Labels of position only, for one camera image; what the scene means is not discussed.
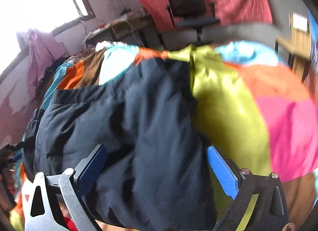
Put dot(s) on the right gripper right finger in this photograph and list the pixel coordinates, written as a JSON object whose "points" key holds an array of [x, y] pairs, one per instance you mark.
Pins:
{"points": [[226, 172]]}

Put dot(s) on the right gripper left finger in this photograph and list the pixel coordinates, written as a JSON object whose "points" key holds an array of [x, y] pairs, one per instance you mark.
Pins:
{"points": [[88, 170]]}

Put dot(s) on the dark navy padded jacket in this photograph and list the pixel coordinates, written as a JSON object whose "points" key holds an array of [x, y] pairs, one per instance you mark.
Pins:
{"points": [[156, 175]]}

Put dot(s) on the colourful patchwork quilt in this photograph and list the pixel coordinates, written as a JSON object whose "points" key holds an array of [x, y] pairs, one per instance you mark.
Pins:
{"points": [[258, 115]]}

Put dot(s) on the pink curtain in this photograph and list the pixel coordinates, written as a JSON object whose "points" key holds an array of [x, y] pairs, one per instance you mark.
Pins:
{"points": [[43, 51]]}

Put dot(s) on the wooden chair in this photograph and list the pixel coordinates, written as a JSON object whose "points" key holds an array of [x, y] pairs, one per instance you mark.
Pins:
{"points": [[298, 46]]}

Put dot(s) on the wooden desk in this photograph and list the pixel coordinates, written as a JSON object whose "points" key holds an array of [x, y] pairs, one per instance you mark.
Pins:
{"points": [[121, 28]]}

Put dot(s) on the black office chair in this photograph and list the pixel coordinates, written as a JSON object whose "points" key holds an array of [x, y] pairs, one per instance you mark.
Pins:
{"points": [[191, 14]]}

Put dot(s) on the window with brown frame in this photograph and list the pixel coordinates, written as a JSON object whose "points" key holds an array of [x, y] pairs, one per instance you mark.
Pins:
{"points": [[19, 16]]}

